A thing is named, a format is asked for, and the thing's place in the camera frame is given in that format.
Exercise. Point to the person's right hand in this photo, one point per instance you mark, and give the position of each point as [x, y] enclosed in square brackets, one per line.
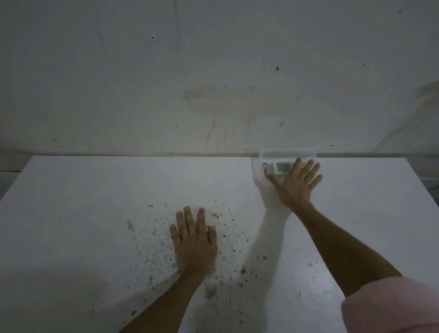
[295, 190]

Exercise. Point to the person's left hand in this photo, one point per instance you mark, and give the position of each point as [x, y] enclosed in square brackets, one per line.
[195, 250]

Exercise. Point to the person's left middle finger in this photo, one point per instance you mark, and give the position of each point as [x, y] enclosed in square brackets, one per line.
[189, 219]

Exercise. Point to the person's right little finger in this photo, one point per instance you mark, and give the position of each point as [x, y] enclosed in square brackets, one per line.
[318, 182]

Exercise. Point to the person's right thumb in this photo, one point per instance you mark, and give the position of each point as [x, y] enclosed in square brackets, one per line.
[274, 181]

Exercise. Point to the person's left thumb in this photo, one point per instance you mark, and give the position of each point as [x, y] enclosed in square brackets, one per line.
[212, 236]

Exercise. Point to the person's left little finger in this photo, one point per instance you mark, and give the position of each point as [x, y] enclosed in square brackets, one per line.
[174, 235]

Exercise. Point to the person's right middle finger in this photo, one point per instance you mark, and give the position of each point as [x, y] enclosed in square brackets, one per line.
[307, 169]

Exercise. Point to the clear plastic container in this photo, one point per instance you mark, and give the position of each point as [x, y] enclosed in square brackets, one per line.
[274, 161]

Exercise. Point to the person's left forearm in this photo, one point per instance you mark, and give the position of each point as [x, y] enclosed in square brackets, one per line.
[164, 305]

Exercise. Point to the person's right forearm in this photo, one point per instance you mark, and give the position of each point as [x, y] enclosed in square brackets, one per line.
[343, 250]

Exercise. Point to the pink sleeve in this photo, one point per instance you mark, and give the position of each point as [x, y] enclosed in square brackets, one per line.
[394, 307]

